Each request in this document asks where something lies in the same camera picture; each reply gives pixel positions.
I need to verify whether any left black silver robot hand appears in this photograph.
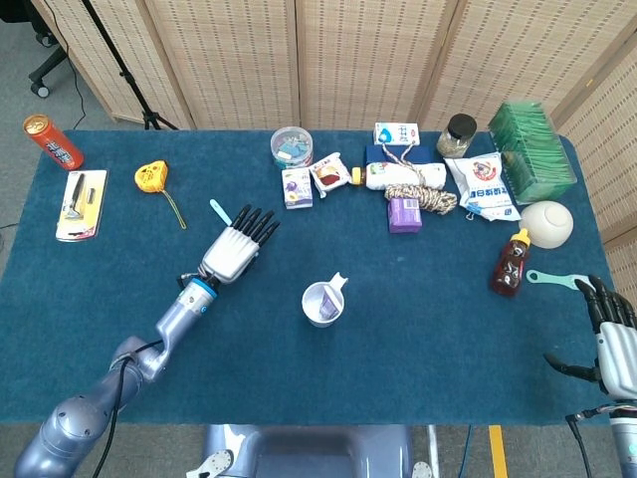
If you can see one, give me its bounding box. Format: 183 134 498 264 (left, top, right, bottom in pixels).
201 203 282 286

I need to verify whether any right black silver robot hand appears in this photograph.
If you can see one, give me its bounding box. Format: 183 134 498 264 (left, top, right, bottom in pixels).
542 274 637 402

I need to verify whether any light blue small stick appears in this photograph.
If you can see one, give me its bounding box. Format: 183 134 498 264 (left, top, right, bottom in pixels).
209 198 231 228

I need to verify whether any purple white toothpaste tube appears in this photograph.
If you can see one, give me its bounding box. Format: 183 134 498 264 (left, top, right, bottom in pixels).
318 291 341 319

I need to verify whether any white plastic measuring cup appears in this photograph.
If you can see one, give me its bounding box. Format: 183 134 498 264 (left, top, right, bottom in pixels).
301 272 349 329

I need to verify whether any small purple white carton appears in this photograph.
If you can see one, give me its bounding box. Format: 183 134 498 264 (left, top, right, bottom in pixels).
281 166 315 210

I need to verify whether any mint green scoop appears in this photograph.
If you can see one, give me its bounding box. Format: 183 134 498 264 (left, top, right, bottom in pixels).
526 269 603 291

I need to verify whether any yellow tape measure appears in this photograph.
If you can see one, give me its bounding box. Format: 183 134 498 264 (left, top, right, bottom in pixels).
133 159 188 231

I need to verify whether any clear round tub of clips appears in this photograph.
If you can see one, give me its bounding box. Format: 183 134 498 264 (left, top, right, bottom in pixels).
270 125 315 169

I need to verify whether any cake snack packet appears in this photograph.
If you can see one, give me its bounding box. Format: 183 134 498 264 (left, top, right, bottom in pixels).
308 151 353 199

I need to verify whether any brown honey bottle orange cap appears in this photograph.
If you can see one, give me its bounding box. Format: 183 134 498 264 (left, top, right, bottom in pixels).
490 228 531 299

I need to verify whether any cream bowl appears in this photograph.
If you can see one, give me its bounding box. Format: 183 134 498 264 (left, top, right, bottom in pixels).
519 200 574 250

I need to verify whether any razor in yellow blister pack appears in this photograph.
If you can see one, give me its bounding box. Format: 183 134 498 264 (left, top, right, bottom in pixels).
55 169 108 244

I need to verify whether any purple wrapped box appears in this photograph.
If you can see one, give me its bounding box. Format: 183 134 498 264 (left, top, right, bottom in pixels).
387 196 423 235

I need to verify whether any white bottle yellow cap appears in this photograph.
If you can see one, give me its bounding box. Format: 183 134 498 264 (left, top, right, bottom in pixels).
351 161 448 191

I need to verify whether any blue tablecloth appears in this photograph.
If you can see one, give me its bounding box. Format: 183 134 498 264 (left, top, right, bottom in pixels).
0 129 621 427

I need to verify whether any white blue milk carton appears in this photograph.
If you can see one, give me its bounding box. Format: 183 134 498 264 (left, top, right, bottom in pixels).
373 121 421 146

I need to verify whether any red drink can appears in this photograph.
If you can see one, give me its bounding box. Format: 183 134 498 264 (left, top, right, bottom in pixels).
22 114 86 172

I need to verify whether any black tripod stand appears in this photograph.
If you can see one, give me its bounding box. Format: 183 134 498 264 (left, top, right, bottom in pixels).
82 0 179 131

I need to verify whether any white snack bag blue text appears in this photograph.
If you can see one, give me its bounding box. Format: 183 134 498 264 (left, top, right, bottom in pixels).
443 151 523 223

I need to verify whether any grey robot torso base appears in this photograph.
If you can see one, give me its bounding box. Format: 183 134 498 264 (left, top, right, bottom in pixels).
186 423 439 478

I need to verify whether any dark blue flat box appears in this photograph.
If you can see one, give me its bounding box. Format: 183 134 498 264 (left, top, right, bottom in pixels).
364 144 433 165

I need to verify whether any glass jar black lid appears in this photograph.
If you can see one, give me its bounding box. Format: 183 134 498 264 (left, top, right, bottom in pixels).
436 114 478 159

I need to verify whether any black office chair base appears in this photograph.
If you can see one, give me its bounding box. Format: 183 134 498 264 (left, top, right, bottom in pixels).
0 0 71 99

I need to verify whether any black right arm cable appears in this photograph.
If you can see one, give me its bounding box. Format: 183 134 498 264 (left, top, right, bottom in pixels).
565 405 613 478

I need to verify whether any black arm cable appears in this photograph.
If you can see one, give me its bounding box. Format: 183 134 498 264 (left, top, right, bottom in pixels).
92 338 165 478
565 405 613 478

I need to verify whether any blue floor cable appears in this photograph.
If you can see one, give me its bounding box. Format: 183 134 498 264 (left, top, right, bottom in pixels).
457 425 475 478

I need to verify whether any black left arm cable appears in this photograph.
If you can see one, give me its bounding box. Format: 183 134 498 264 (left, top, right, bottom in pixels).
92 338 165 478

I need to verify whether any beige rope bundle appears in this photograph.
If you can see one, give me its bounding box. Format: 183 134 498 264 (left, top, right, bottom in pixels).
380 141 458 216

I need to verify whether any thin black hanging cable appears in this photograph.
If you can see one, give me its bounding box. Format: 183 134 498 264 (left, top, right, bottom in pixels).
49 0 89 125

